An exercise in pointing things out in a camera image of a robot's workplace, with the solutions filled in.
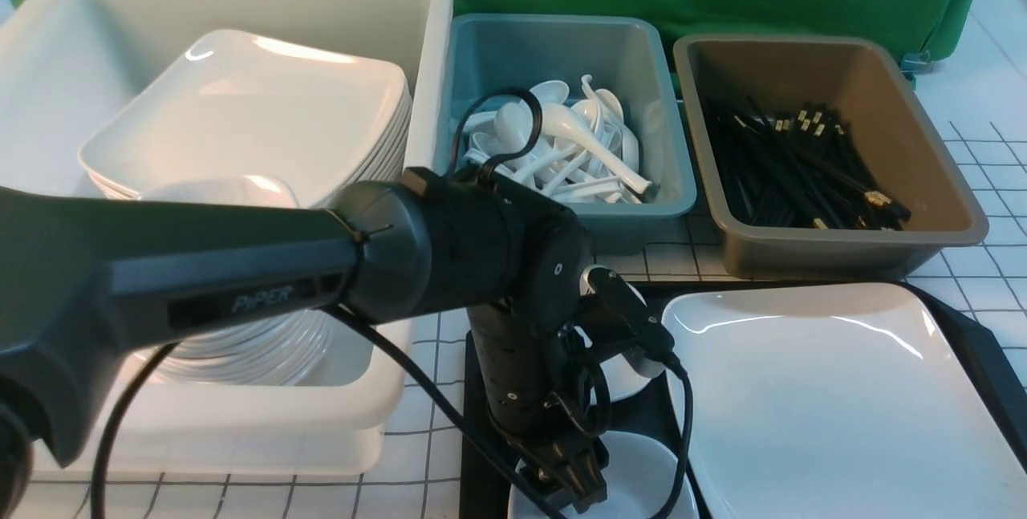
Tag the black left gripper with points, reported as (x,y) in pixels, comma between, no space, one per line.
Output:
(549,402)

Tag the small white sauce bowl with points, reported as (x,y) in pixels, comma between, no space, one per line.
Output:
(639,479)

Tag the large white square plate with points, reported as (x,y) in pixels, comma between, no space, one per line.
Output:
(841,401)

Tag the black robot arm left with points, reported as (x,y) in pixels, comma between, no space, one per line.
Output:
(87,282)

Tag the pile of white spoons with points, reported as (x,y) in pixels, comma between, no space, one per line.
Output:
(580,151)

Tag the stack of white sauce bowls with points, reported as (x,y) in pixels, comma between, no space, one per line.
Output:
(272,351)

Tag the teal plastic bin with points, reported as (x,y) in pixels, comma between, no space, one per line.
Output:
(496,54)

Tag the stack of white square plates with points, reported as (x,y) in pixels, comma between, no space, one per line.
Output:
(237,103)

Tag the pile of black chopsticks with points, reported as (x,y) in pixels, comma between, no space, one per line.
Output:
(796,169)

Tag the brown plastic bin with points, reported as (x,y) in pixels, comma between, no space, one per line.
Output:
(891,131)

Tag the binder clip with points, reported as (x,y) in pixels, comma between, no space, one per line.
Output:
(915,64)

